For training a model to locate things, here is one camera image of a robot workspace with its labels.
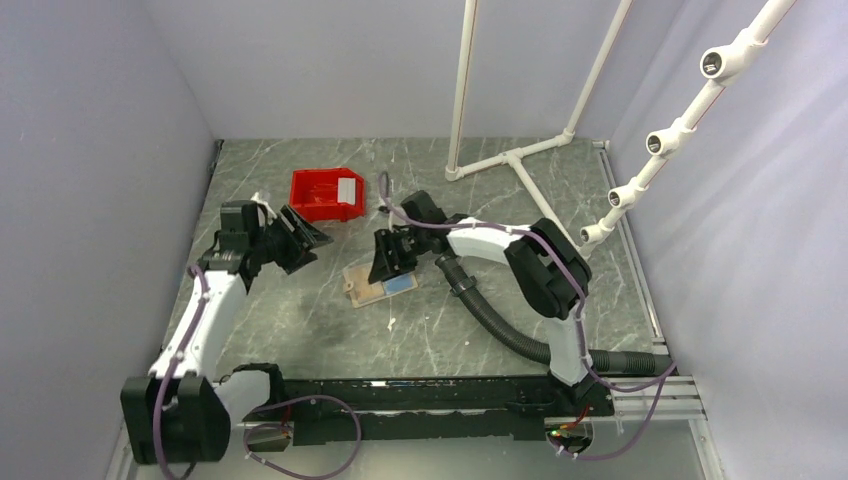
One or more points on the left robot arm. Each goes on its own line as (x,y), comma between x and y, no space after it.
(176,413)

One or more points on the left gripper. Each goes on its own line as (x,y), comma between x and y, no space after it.
(298,254)

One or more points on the tan leather card holder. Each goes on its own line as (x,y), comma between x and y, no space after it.
(362,293)

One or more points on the red plastic bin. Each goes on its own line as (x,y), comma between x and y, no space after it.
(313,194)

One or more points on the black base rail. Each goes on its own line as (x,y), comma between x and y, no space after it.
(521,407)

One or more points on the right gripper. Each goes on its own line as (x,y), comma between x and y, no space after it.
(388,264)

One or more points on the stack of white cards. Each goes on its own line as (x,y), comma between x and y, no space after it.
(347,191)

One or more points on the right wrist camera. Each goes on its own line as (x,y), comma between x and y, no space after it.
(420,207)

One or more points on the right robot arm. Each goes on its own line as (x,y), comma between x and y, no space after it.
(550,274)

